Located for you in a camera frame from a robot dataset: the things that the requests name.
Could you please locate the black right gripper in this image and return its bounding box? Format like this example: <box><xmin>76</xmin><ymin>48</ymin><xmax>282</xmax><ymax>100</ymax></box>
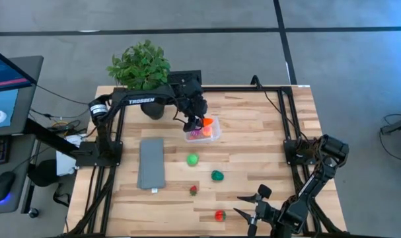
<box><xmin>233</xmin><ymin>184</ymin><xmax>282</xmax><ymax>237</ymax></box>

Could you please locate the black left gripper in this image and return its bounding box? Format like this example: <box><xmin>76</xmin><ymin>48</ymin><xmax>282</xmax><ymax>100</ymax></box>
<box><xmin>181</xmin><ymin>94</ymin><xmax>209</xmax><ymax>134</ymax></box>

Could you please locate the light green toy pepper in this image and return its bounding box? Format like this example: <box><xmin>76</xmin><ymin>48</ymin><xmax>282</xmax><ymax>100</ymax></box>
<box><xmin>186</xmin><ymin>153</ymin><xmax>200</xmax><ymax>167</ymax></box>

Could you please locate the dark green toy pepper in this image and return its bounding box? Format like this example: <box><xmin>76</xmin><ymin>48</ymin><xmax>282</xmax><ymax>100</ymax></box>
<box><xmin>210</xmin><ymin>169</ymin><xmax>225</xmax><ymax>182</ymax></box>

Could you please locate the clear plastic tupperware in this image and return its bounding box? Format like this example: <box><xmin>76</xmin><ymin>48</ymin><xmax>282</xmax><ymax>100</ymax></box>
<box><xmin>182</xmin><ymin>114</ymin><xmax>222</xmax><ymax>144</ymax></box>

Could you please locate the black perforated grille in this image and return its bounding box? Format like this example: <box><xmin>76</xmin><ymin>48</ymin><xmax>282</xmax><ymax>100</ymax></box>
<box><xmin>166</xmin><ymin>69</ymin><xmax>203</xmax><ymax>86</ymax></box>

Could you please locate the grey folded cloth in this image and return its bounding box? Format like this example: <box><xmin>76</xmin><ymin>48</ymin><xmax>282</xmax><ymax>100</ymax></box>
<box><xmin>137</xmin><ymin>138</ymin><xmax>166</xmax><ymax>194</ymax></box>

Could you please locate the green potted plant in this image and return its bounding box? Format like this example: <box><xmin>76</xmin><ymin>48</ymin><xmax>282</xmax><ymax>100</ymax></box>
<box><xmin>106</xmin><ymin>39</ymin><xmax>172</xmax><ymax>120</ymax></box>

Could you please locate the white box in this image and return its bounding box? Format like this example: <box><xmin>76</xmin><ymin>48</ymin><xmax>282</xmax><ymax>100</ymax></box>
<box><xmin>55</xmin><ymin>134</ymin><xmax>85</xmax><ymax>177</ymax></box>

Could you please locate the black diagonal support bar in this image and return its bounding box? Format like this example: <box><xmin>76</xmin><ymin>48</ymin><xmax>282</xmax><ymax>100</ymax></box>
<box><xmin>23</xmin><ymin>118</ymin><xmax>81</xmax><ymax>159</ymax></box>

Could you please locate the black round stool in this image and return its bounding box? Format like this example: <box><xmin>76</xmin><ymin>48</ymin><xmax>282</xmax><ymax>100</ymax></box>
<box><xmin>27</xmin><ymin>159</ymin><xmax>59</xmax><ymax>188</ymax></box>

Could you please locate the black stand base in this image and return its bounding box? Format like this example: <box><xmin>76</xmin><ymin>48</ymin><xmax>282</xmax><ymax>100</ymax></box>
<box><xmin>379</xmin><ymin>114</ymin><xmax>401</xmax><ymax>136</ymax></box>

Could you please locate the grey side desk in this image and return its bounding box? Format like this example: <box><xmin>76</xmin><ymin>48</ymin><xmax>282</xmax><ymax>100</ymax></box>
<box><xmin>0</xmin><ymin>134</ymin><xmax>38</xmax><ymax>216</ymax></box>

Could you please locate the computer monitor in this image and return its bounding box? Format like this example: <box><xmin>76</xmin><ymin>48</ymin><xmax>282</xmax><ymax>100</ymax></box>
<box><xmin>0</xmin><ymin>44</ymin><xmax>45</xmax><ymax>137</ymax></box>

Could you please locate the black computer mouse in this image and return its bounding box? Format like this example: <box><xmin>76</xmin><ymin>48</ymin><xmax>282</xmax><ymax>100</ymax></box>
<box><xmin>0</xmin><ymin>171</ymin><xmax>16</xmax><ymax>202</ymax></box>

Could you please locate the thin black monitor cable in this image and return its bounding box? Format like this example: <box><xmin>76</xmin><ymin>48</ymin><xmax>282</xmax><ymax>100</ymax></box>
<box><xmin>30</xmin><ymin>105</ymin><xmax>91</xmax><ymax>120</ymax></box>
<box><xmin>33</xmin><ymin>84</ymin><xmax>94</xmax><ymax>106</ymax></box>

